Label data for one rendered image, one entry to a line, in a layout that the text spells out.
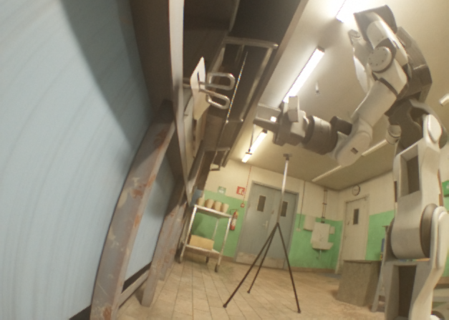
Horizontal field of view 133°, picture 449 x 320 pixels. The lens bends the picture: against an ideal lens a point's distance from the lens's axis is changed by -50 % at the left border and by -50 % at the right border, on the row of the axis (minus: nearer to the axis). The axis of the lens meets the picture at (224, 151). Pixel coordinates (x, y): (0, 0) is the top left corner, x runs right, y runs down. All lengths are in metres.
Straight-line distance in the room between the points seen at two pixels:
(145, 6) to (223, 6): 0.62
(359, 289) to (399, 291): 1.70
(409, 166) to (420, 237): 0.27
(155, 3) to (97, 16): 0.13
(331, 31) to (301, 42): 0.36
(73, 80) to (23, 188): 0.13
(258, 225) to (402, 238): 4.45
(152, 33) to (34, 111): 0.26
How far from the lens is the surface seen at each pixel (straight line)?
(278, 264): 5.16
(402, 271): 0.64
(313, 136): 0.47
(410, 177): 0.71
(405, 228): 0.58
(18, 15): 0.20
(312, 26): 2.13
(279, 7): 1.21
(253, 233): 4.84
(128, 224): 0.43
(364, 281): 2.33
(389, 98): 0.54
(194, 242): 2.95
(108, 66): 0.30
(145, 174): 0.44
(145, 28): 0.39
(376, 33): 0.67
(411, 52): 0.90
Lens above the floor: 0.57
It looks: 24 degrees up
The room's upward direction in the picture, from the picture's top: 15 degrees clockwise
